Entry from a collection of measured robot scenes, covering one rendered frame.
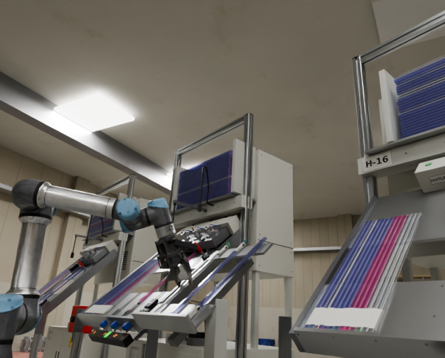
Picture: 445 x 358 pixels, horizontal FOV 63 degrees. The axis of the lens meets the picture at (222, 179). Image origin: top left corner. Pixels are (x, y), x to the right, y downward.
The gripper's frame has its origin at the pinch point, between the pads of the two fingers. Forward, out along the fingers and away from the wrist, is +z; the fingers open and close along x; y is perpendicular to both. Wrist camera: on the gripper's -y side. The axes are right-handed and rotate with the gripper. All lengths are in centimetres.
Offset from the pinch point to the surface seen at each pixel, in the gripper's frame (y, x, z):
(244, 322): -34.5, -12.8, 32.3
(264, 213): -76, -16, -12
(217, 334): 2.9, 13.8, 18.6
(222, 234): -44.3, -20.0, -9.7
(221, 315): -1.5, 13.8, 13.4
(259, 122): -288, -161, -105
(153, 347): 14.7, -11.8, 19.6
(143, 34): -122, -130, -191
